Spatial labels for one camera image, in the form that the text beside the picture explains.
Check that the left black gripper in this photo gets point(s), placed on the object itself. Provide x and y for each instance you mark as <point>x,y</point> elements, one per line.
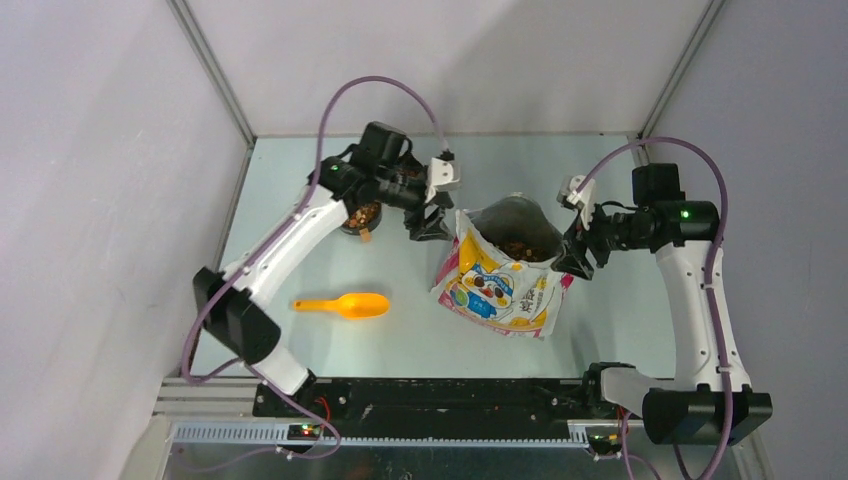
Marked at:
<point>431,227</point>

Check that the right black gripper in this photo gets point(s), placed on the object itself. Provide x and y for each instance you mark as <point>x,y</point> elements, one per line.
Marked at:
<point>577,240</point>

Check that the pet food bag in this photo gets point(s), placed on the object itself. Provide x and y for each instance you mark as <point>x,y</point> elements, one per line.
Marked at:
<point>481,284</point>

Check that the orange plastic scoop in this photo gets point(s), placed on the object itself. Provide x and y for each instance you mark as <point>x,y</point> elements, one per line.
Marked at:
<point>351,306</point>

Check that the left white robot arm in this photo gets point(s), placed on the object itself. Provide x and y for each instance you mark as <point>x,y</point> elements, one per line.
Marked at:
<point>379,168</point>

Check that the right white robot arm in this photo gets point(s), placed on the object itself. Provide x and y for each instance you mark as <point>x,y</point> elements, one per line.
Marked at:
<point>709,400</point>

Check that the pet food kibble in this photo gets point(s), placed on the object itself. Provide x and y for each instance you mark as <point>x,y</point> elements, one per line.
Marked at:
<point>523,252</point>

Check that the black cat bowl fish print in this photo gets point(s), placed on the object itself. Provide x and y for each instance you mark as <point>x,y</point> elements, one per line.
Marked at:
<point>363,221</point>

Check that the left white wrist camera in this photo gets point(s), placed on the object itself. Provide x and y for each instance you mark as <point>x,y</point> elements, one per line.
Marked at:
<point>442,176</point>

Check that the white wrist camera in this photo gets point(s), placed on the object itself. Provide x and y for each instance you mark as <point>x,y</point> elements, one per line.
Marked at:
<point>442,176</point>
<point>577,193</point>

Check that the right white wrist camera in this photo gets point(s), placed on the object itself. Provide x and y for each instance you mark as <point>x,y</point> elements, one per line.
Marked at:
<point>577,193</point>

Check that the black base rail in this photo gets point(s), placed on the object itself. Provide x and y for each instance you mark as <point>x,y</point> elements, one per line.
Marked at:
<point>522,409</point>

